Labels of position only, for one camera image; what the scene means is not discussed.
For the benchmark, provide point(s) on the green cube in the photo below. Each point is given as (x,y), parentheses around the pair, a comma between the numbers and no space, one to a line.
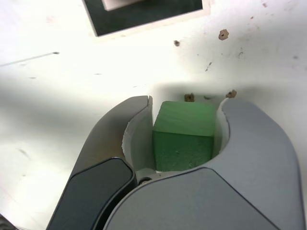
(182,134)

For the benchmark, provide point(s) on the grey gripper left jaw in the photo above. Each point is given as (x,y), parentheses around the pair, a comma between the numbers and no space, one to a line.
(105,143)

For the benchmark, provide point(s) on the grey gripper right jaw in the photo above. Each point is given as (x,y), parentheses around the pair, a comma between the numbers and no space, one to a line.
(251,167)

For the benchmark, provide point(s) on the black tape square outline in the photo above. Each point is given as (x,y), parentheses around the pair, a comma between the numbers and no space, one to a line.
(115,21)

